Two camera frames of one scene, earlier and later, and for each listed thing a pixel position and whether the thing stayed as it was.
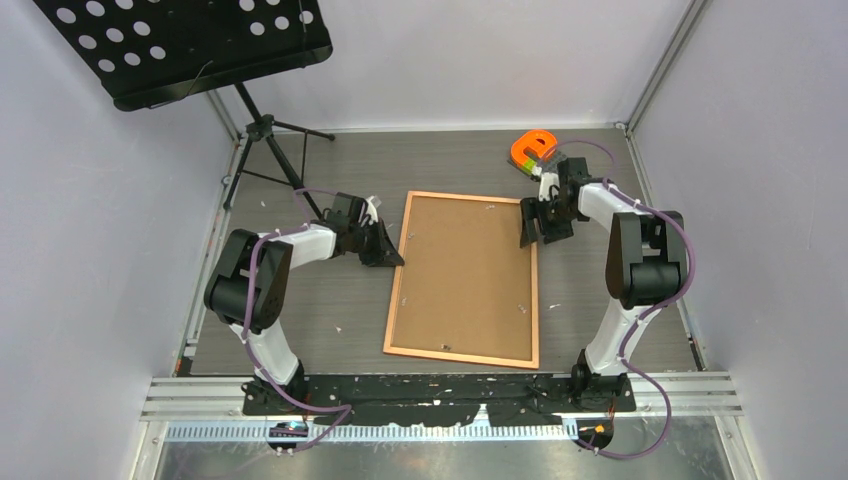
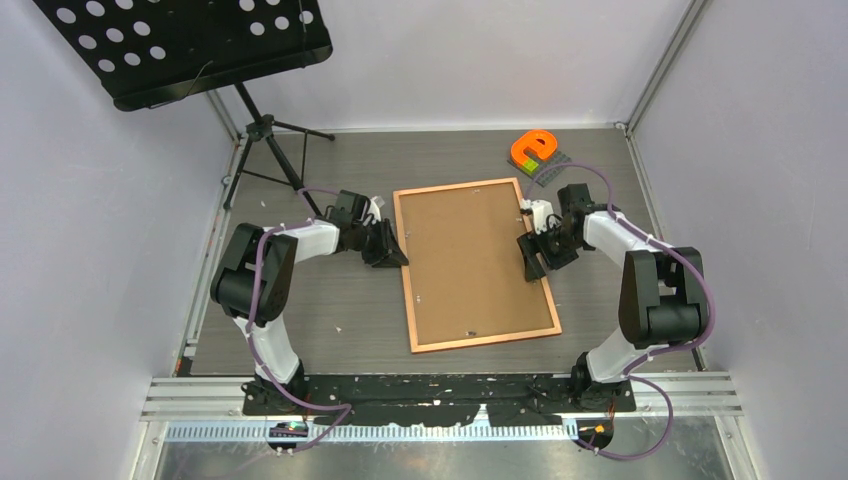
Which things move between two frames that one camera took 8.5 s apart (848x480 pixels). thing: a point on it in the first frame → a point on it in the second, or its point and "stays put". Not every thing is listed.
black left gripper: x=384 y=255 stays put
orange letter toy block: x=542 y=142 stays put
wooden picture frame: x=514 y=362 → x=458 y=343
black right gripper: x=529 y=211 → x=533 y=267
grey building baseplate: x=547 y=164 stays put
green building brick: x=528 y=167 stays put
